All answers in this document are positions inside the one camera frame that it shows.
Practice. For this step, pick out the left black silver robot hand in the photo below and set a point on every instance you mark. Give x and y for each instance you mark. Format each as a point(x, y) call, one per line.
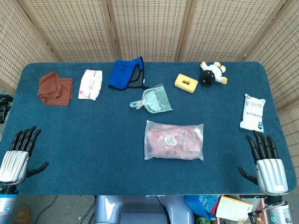
point(14, 163)

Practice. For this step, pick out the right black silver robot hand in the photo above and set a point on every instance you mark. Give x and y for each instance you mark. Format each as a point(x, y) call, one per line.
point(271, 172)

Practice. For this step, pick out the pink floral garment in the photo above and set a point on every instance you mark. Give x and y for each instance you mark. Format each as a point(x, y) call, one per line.
point(158, 144)

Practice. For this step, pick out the frosted clear plastic zip bag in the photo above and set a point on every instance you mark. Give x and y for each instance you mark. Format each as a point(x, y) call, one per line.
point(149, 154)

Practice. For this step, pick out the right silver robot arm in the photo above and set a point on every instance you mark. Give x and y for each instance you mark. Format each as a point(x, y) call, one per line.
point(279, 213)

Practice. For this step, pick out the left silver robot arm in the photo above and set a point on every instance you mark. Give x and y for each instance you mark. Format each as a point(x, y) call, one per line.
point(7, 203)

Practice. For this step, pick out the white plastic snack packet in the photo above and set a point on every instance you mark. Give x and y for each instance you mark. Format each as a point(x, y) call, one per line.
point(253, 112)

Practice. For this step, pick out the beige book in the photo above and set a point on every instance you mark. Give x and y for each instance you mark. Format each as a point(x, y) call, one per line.
point(233, 208)

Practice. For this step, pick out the brown shoe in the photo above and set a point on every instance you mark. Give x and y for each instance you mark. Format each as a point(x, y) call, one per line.
point(23, 215)

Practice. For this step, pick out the brown crumpled cloth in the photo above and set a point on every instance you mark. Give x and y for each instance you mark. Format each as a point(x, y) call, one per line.
point(54, 89)

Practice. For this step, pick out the blue carpet table cover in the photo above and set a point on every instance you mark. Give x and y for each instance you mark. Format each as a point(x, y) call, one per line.
point(105, 144)

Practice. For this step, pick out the white pink wet wipes pack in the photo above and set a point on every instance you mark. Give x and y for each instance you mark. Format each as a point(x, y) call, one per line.
point(90, 85)

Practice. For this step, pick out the black white plush toy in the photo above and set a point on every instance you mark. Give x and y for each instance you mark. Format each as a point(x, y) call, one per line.
point(209, 77)

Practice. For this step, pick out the yellow sponge with hole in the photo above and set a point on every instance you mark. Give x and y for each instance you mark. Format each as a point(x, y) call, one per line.
point(181, 81)

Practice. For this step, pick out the grey blue robot torso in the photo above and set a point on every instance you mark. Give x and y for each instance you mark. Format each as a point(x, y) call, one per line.
point(135, 210)

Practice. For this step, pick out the green dustpan set in wrapper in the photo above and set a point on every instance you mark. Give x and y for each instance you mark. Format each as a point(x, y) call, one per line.
point(155, 101)

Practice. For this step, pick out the blue grey folded towel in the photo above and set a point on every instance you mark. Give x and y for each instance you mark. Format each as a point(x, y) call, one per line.
point(121, 74)

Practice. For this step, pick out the woven rattan folding screen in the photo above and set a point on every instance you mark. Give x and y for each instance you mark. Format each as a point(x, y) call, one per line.
point(149, 28)

